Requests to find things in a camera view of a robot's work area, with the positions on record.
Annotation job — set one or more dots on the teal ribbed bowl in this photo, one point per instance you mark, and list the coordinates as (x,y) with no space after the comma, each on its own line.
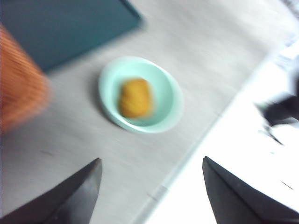
(163,98)

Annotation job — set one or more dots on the dark rectangular tray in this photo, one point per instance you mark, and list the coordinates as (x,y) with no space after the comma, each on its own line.
(70,30)

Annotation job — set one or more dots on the brown kiwifruit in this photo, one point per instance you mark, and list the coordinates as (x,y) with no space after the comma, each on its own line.
(135,98)

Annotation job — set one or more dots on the brown wicker basket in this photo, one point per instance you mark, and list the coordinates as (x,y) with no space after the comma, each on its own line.
(18,88)

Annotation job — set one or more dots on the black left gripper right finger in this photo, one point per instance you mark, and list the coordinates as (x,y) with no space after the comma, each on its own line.
(238,200)

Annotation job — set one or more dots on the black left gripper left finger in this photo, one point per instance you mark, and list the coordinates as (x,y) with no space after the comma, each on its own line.
(70,198)

